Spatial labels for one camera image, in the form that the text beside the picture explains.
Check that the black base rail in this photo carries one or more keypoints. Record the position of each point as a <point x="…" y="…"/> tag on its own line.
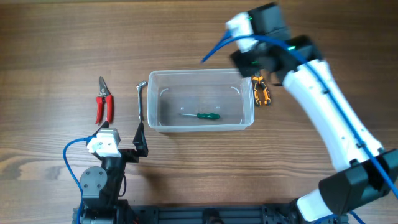
<point x="268" y="213"/>

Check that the red handled pruning shears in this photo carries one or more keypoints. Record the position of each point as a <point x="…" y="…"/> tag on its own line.
<point x="104" y="98"/>

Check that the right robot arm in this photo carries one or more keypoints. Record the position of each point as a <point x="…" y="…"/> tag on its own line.
<point x="364" y="170"/>

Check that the silver socket wrench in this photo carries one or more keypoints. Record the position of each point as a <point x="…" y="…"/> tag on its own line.
<point x="139" y="87"/>

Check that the orange black pliers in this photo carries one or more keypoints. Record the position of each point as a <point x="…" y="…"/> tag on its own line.
<point x="259" y="86"/>

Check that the clear plastic container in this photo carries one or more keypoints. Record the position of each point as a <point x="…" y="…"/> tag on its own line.
<point x="221" y="91"/>

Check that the green handled screwdriver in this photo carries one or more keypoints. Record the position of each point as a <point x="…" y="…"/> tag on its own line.
<point x="209" y="116"/>

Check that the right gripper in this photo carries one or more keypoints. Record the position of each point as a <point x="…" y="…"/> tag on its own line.
<point x="247" y="63"/>

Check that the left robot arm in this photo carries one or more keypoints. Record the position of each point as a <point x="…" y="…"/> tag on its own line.
<point x="102" y="187"/>

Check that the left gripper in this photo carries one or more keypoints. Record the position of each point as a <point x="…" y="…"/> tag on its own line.
<point x="133" y="156"/>

